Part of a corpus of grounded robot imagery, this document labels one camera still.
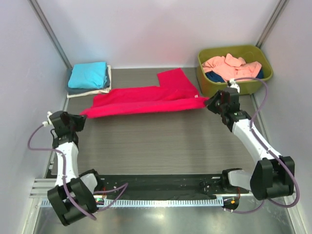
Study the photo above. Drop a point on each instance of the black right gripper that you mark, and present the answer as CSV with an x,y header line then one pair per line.
x,y
217,102

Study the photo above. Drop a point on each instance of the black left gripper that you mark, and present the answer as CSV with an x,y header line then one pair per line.
x,y
76,121

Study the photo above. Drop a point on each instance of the red t shirt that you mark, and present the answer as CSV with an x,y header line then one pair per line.
x,y
174,93

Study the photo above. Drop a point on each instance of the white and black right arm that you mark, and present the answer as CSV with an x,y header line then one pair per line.
x,y
273,175

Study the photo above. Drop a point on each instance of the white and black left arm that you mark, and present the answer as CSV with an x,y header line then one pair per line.
x,y
72,197

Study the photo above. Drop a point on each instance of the dark blue t shirt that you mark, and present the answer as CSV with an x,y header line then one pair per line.
x,y
217,78

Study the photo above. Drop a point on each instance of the peach t shirt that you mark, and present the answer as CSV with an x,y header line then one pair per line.
x,y
229,67

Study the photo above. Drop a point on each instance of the folded white t shirt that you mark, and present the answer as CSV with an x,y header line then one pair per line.
x,y
89,93

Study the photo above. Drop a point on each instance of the folded turquoise t shirt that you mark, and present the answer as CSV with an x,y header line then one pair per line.
x,y
88,76

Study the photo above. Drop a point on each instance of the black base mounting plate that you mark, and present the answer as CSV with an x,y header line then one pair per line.
x,y
170,187

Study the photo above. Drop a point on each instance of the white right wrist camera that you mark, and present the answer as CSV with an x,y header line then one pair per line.
x,y
233,84

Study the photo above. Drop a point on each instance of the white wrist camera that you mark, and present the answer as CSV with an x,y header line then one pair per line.
x,y
233,84
47,122

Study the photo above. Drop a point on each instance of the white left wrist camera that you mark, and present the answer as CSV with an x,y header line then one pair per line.
x,y
47,122

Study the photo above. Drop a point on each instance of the aluminium front rail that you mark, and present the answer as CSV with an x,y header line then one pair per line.
x,y
40,188

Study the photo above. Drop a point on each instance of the right aluminium frame post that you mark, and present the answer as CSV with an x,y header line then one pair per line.
x,y
277,12

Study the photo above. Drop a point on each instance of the aluminium frame post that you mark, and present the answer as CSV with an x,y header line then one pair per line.
x,y
48,29
277,12

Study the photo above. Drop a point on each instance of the white slotted cable duct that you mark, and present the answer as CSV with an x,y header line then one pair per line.
x,y
168,203

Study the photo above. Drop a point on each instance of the left aluminium frame post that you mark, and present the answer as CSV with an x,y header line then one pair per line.
x,y
48,29

